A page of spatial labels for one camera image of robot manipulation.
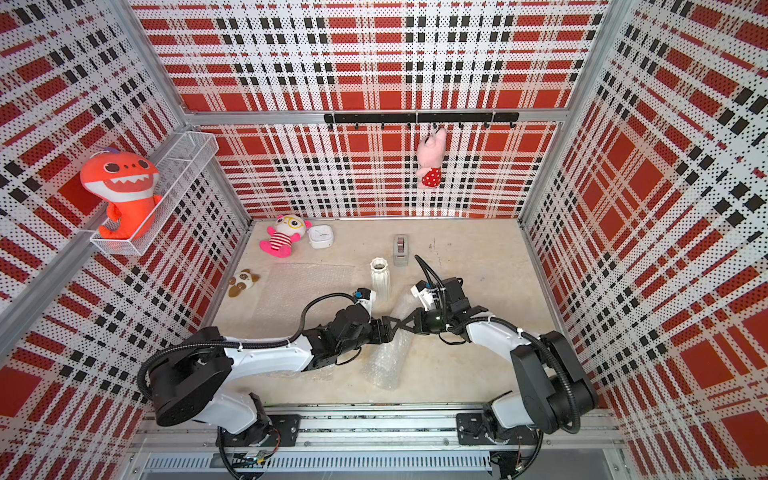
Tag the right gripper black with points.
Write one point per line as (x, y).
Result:
(418, 316)

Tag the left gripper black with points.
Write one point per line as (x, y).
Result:
(386, 334)

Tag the small white ribbed vase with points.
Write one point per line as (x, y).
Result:
(380, 279)

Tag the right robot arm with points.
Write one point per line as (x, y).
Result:
(554, 391)

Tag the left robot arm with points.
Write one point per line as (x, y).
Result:
(191, 381)

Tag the white alarm clock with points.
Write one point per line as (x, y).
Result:
(320, 236)

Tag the pink striped plush doll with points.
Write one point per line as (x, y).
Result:
(287, 230)

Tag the brown white plush dog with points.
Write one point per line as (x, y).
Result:
(242, 281)

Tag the pink pig plush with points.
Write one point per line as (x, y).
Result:
(430, 157)

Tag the orange shark plush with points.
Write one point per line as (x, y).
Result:
(126, 181)

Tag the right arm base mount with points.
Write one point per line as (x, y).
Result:
(479, 429)

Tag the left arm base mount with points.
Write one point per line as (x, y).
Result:
(276, 430)

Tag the black hook rail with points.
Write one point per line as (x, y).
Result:
(432, 118)

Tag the aluminium front rail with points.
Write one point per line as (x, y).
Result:
(389, 441)

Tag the clear acrylic wall shelf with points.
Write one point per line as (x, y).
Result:
(180, 161)

